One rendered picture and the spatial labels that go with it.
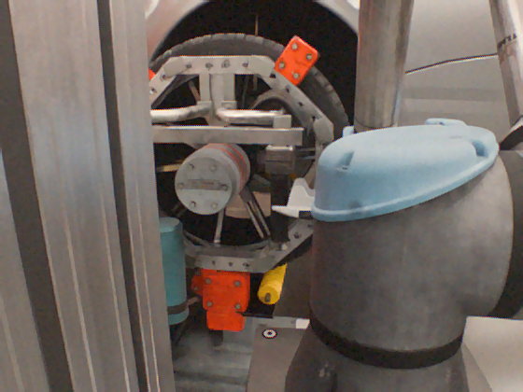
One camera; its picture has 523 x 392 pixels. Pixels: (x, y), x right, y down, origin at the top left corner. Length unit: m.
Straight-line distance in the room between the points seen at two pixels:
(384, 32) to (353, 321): 0.44
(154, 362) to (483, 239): 0.19
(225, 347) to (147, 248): 1.26
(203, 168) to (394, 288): 0.67
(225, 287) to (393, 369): 0.87
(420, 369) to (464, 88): 1.05
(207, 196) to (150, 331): 0.74
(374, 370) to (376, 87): 0.47
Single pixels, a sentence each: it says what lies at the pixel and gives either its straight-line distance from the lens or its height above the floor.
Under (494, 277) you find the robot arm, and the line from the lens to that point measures 0.27.
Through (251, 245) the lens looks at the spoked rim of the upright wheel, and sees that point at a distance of 1.17.
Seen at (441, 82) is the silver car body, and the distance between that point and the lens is 1.27.
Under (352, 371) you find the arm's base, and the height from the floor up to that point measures 0.89.
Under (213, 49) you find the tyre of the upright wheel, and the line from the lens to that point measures 1.09.
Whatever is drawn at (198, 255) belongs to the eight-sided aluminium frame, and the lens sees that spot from 1.12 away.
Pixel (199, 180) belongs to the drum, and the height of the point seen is 0.86.
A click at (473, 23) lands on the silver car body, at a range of 1.29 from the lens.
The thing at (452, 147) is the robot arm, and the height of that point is 1.05.
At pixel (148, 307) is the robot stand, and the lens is 0.16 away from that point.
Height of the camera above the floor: 1.09
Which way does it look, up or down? 17 degrees down
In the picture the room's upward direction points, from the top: straight up
